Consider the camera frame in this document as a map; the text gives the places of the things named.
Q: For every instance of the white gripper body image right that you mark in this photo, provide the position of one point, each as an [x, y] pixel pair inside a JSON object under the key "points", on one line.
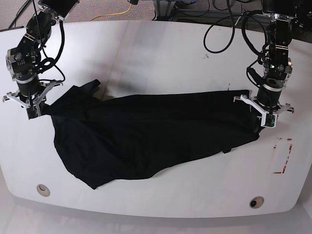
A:
{"points": [[266, 102]]}

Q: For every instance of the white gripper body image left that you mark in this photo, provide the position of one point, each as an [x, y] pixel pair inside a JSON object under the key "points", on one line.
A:
{"points": [[30, 103]]}

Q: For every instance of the black t-shirt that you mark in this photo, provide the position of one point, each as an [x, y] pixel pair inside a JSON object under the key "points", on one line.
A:
{"points": [[135, 137]]}

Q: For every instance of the red tape rectangle marking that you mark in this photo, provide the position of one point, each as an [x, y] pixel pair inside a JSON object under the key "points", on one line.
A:
{"points": [[281, 153]]}

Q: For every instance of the black cable image left arm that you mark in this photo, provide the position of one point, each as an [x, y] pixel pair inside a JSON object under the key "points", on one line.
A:
{"points": [[53, 53]]}

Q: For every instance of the black cable image arm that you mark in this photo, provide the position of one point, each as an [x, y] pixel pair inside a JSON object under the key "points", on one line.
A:
{"points": [[53, 53], [226, 55]]}

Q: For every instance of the black cable image right arm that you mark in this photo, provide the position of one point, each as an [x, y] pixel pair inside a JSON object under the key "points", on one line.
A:
{"points": [[226, 55]]}

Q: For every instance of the left table cable grommet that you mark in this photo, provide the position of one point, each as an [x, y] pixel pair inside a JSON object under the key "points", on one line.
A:
{"points": [[43, 190]]}

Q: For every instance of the table cable grommet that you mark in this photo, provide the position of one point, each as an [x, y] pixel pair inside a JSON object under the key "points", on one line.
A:
{"points": [[256, 202], [43, 190]]}

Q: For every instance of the right table cable grommet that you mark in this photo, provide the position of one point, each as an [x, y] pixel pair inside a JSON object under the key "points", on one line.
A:
{"points": [[256, 202]]}

